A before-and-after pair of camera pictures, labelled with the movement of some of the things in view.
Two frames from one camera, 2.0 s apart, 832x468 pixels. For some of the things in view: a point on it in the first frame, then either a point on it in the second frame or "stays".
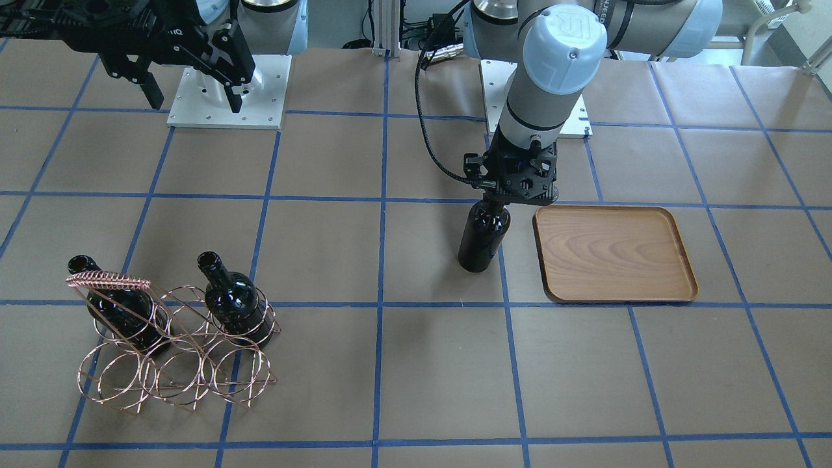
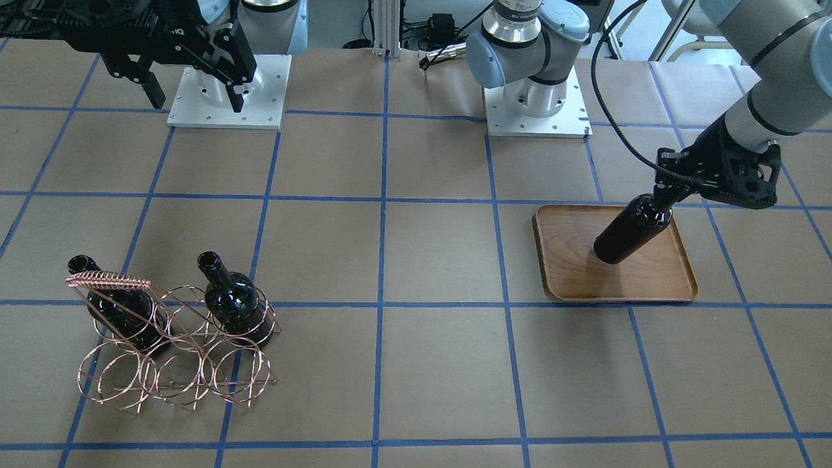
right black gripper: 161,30 stays
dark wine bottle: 132,316 stays
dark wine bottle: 233,299 stays
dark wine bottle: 484,231 → 640,220
